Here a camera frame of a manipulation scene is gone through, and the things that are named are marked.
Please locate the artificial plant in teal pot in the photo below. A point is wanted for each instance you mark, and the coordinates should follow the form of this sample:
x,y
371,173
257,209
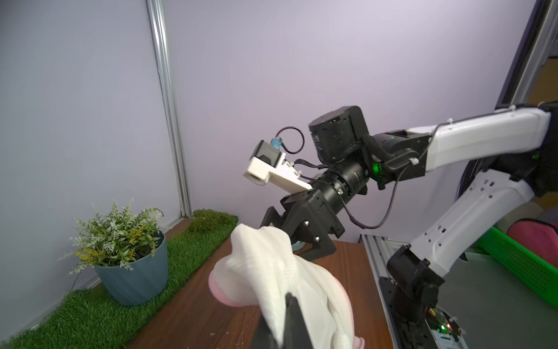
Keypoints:
x,y
128,251

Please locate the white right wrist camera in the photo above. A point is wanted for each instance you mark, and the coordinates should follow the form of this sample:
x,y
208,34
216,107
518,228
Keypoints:
x,y
268,164

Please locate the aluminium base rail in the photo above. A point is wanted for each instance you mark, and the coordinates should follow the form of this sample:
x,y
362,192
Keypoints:
x,y
409,293

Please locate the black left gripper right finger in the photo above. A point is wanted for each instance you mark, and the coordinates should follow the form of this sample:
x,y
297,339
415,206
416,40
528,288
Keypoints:
x,y
296,335

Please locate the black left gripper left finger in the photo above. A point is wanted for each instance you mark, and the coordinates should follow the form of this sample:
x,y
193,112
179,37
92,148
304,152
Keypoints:
x,y
263,338

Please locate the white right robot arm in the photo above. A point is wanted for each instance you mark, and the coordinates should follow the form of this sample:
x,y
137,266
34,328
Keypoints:
x,y
477,169

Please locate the green plastic bin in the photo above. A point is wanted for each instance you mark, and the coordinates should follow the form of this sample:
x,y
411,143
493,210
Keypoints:
x,y
539,275

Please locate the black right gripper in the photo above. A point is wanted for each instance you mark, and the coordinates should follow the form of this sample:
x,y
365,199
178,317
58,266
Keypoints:
x,y
310,218

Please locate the teal plastic dustpan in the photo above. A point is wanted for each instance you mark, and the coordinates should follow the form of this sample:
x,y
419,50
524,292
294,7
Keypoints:
x,y
298,246

